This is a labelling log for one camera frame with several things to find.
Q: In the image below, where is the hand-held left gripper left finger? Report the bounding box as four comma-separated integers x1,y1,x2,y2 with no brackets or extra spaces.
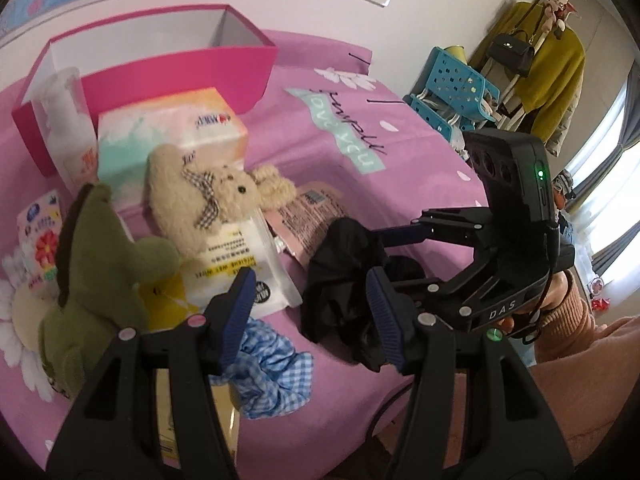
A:
47,266,257,480

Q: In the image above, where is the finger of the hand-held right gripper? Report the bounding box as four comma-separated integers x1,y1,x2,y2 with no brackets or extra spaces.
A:
367,207,495,249
390,255,502,322

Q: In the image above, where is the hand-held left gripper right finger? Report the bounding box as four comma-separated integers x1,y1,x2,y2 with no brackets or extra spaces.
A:
365,266,574,480

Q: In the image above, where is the black scrunchie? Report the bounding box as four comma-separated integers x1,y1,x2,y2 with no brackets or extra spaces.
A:
300,217,428,373

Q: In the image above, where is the blue gingham scrunchie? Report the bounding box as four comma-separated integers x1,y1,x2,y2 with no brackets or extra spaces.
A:
210,320,315,420

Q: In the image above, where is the pink spout pouch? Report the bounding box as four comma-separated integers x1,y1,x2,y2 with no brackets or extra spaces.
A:
265,181,353,266

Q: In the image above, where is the beige teddy bear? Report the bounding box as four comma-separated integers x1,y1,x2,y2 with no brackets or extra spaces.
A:
145,144,297,256

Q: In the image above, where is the pink cardboard box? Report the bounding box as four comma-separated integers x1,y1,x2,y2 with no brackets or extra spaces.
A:
11,4,279,178

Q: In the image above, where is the person's right forearm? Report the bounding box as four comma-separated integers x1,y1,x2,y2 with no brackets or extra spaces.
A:
520,284,601,367

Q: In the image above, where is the person's right hand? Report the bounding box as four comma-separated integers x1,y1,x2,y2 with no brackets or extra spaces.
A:
500,269,577,342

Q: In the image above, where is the white wet wipes pack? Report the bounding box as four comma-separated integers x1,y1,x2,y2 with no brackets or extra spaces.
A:
140,212,303,322

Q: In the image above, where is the grey curtain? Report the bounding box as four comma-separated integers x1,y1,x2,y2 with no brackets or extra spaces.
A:
570,60,640,281

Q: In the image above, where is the yellow flat packet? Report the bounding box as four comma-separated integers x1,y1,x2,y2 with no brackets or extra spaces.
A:
150,360,242,466

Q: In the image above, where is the pink daisy print bedsheet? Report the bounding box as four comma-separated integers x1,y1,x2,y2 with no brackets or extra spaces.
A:
0,30,493,480

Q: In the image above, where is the white coat rack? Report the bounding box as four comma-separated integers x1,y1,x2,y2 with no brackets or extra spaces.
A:
479,0,587,128

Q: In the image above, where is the red and white small object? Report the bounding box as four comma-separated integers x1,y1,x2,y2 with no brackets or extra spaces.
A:
589,275,614,314

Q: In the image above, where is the mustard yellow sweater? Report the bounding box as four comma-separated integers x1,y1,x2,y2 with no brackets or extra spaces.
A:
470,2,586,152

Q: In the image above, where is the blue plastic storage cart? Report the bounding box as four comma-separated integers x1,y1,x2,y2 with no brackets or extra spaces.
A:
404,46,501,151

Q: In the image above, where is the green plush dinosaur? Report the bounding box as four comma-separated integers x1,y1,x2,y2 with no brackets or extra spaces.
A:
37,182,182,401

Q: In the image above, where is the black handbag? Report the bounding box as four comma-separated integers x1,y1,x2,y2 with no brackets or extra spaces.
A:
486,30,536,78

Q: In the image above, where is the small hanging plush doll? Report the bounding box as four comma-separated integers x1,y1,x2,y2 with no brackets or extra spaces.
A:
542,0,577,37

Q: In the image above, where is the pastel tissue pack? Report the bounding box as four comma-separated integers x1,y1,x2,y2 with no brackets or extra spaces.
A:
96,87,249,186

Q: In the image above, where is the flower print tissue packet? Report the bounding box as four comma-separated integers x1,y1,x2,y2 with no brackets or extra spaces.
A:
0,190,68,291

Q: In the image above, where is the white foam pump bottle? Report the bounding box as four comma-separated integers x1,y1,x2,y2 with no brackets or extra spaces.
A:
31,67,101,191

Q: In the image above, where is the black cable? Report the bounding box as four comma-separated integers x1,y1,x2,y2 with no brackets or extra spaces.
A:
367,385,416,442
517,260,561,347

